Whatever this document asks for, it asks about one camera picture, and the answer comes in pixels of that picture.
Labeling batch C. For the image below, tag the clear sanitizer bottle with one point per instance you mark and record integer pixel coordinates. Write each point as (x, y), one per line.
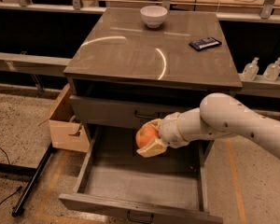
(272, 71)
(251, 70)

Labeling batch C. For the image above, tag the closed middle drawer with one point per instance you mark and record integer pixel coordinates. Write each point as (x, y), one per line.
(124, 114)

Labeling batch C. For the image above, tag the cardboard box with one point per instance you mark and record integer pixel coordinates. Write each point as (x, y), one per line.
(66, 132)

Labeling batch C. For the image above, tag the grey wooden drawer cabinet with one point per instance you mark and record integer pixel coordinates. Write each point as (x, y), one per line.
(123, 59)

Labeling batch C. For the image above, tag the black metal floor stand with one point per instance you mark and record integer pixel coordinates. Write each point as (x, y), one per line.
(28, 175)

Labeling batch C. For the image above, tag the orange fruit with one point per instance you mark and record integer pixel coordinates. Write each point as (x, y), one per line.
(144, 135)

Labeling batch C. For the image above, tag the white ceramic bowl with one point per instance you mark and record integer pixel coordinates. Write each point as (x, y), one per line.
(153, 16)

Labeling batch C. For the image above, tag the clear sanitizer bottle right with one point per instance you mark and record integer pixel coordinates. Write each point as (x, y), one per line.
(272, 71)

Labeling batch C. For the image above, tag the clear sanitizer bottle left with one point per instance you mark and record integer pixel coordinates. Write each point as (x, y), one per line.
(251, 70)

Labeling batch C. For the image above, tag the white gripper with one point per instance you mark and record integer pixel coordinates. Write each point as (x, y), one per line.
(169, 129)

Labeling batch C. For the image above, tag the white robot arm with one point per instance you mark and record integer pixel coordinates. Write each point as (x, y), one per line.
(218, 116)

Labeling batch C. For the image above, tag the open bottom drawer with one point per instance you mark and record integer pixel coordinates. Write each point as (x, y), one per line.
(115, 181)

